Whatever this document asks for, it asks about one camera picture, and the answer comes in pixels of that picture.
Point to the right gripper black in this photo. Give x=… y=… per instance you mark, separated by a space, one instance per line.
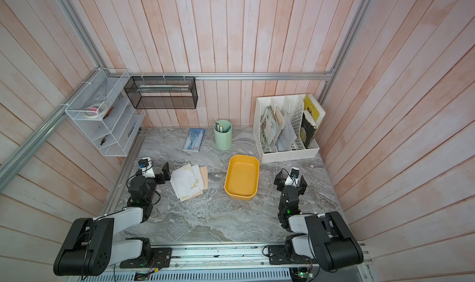
x=281 y=181

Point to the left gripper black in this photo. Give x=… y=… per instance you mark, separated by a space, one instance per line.
x=162 y=180

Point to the yellow plastic storage box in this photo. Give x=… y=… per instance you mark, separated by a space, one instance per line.
x=242 y=177

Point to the pink lined paper sheet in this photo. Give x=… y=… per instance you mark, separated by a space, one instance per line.
x=205 y=176

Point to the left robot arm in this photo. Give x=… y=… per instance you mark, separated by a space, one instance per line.
x=88 y=249

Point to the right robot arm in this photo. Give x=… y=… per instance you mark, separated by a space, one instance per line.
x=322 y=239

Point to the grey folder in organizer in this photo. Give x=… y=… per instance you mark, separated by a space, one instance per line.
x=286 y=137

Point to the blue booklet on table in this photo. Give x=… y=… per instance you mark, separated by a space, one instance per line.
x=194 y=140

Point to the illustrated magazine in organizer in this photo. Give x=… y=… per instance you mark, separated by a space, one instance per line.
x=272 y=123

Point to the white plastic file organizer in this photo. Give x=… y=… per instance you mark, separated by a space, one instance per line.
x=293 y=107

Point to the dark book in organizer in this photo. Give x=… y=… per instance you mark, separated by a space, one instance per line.
x=308 y=128

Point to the green pen holder cup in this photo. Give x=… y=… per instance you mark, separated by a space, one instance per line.
x=223 y=135

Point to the yellow book in organizer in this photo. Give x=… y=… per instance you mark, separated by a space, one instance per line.
x=314 y=108

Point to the tape roll on shelf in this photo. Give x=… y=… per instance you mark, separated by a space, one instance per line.
x=96 y=111

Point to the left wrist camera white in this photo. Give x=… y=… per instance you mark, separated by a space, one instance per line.
x=146 y=166

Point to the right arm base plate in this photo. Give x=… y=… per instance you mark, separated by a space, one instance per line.
x=283 y=255

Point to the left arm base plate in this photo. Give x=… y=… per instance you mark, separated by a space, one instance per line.
x=154 y=258

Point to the black mesh wall basket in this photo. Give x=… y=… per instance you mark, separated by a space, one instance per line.
x=162 y=92

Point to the white mesh wall shelf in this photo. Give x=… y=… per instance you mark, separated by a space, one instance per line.
x=114 y=134

